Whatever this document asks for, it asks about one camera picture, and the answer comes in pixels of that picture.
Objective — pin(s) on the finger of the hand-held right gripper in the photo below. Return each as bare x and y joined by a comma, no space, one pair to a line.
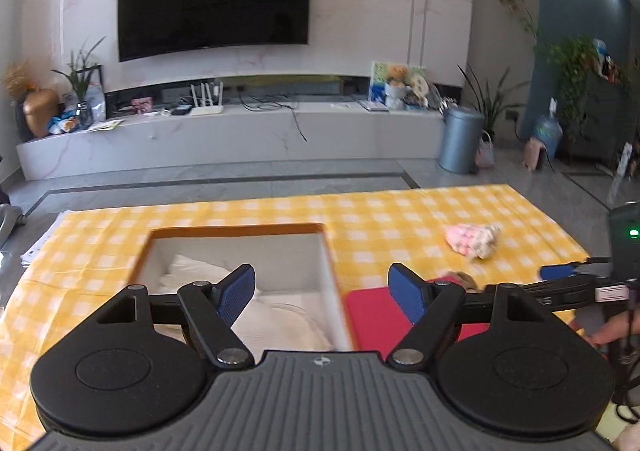
557,272

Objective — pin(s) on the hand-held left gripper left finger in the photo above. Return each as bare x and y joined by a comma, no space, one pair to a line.
237,293

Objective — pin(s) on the grey metal trash can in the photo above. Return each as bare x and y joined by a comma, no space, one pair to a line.
460,141

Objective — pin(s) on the person's right hand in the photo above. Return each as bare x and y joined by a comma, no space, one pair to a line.
607,331

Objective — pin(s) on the green plant in glass vase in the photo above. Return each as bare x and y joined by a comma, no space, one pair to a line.
80,76

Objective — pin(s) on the dark cabinet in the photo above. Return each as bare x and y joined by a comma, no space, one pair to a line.
607,121

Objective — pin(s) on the white router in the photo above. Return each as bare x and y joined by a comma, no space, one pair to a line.
206,108

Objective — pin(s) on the blue and green painting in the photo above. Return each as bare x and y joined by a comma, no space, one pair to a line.
376,86

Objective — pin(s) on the yellow checkered tablecloth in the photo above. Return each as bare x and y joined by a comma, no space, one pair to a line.
390,216

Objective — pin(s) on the brown teddy bear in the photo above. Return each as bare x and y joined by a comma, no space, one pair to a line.
396,78

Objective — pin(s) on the small pink box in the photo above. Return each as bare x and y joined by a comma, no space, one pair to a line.
142,105

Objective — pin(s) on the bushy green pot plant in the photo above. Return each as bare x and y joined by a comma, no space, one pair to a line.
572,71

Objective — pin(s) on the orange cardboard box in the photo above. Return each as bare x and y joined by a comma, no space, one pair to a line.
240,248

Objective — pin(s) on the golden vase with dried grass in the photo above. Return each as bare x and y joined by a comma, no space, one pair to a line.
40,113

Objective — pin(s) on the cream round pad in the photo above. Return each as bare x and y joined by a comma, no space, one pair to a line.
285,323

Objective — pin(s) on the red box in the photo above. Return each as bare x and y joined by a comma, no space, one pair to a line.
370,316

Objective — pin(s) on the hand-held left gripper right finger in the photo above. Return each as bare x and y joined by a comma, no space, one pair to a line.
407,293

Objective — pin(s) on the blue snack bag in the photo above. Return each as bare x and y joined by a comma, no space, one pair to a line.
64,123

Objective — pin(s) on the pink heater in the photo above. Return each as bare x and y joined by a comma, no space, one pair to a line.
534,155

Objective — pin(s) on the small woven bag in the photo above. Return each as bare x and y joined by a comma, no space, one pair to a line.
485,153

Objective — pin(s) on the blue water jug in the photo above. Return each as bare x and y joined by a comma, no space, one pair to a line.
547,131

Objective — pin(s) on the long-leaf floor plant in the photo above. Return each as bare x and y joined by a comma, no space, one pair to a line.
492,101

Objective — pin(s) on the round white fan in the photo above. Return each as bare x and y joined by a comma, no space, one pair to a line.
421,87

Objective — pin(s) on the white marble tv console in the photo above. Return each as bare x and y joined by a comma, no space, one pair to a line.
200,141

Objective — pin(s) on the brown towel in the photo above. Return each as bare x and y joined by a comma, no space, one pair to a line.
462,278

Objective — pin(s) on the black wall television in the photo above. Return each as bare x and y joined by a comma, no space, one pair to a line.
215,1

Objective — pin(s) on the pink and white knitted item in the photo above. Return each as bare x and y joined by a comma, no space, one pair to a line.
472,238

